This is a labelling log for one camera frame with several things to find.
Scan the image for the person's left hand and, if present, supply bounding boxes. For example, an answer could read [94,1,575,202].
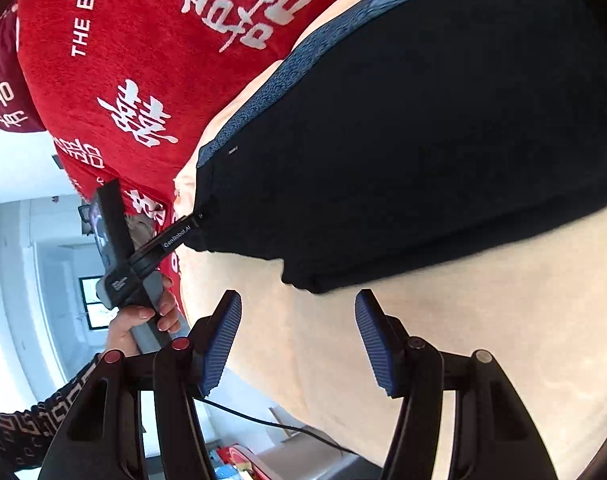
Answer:
[106,272,184,357]

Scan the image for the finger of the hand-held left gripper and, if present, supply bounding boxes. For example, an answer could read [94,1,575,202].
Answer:
[180,211,206,245]

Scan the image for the dark red printed cloth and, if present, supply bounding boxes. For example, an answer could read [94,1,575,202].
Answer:
[0,0,47,134]

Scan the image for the black cable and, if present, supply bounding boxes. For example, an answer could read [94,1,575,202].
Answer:
[192,396,357,456]

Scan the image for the black pants with blue waistband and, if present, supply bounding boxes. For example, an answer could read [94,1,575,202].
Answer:
[186,0,607,295]

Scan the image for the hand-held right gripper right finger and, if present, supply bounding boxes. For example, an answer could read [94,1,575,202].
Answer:
[354,289,559,480]

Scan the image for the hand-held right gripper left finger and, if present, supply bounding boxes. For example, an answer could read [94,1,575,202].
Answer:
[37,290,244,480]

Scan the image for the red printed blanket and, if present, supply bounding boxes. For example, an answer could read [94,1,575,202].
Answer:
[13,0,419,318]

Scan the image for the beige padded cloth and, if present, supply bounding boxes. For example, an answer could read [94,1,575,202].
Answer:
[173,0,607,480]

